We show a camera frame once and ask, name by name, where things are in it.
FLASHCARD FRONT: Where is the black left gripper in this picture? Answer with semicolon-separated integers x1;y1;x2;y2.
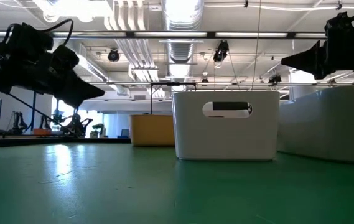
0;23;106;108

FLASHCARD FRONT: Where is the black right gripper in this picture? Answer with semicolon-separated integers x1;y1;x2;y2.
281;0;354;80

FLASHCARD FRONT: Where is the white round building column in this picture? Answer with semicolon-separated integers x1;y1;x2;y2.
289;70;317;100

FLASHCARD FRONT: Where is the orange background box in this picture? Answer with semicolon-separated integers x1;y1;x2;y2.
32;128;52;136

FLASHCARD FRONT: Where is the large white plastic bin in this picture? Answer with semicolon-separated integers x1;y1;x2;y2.
275;84;354;163

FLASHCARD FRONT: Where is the white ceiling pipe bundle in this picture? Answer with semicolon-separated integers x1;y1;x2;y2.
103;0;161;83

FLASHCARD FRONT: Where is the yellow wooden box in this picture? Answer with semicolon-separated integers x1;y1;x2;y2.
129;114;175;147

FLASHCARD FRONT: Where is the long black hanging cable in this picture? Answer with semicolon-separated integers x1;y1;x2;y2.
7;92;78;138

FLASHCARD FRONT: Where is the slim grey overhead rail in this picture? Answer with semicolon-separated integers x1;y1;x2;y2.
92;81;354;86

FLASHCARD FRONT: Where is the white bin with handle hole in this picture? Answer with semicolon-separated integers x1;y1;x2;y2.
171;90;279;161

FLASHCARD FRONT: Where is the silver spiral ceiling duct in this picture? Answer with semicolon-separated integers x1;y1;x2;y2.
161;0;205;65

